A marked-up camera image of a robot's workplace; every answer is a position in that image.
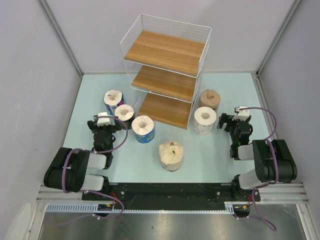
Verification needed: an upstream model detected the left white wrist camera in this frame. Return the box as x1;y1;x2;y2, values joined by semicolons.
96;112;113;127

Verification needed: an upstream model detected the light blue paper roll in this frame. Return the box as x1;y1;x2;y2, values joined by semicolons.
131;115;155;144

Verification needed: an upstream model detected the beige paper roll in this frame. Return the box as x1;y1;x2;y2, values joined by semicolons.
158;141;184;172

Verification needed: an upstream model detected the grey slotted cable duct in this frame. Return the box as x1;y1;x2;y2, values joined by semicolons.
46;202;252;214

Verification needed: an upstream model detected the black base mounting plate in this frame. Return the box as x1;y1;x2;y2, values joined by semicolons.
81;182;261;211

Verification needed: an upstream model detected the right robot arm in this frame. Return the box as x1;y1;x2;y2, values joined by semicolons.
215;113;298;202

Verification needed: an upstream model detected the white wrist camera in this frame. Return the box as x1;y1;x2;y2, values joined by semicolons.
96;112;113;127
232;106;250;121

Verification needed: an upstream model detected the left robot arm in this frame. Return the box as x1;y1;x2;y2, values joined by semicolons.
43;115;129;200

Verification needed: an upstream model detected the black paper roll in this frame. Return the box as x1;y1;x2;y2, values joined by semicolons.
114;104;136;130

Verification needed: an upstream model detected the brown wrapped paper roll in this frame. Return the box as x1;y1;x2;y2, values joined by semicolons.
198;89;221;112

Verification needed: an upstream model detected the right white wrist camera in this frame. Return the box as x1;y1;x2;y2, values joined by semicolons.
232;106;250;121

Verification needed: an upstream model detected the dark blue paper roll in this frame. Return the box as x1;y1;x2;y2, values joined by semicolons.
103;90;125;116

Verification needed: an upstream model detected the white dotted paper roll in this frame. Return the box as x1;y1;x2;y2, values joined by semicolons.
193;106;217;136

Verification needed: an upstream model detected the white wire wooden shelf rack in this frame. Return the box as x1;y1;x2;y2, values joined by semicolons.
120;14;212;129

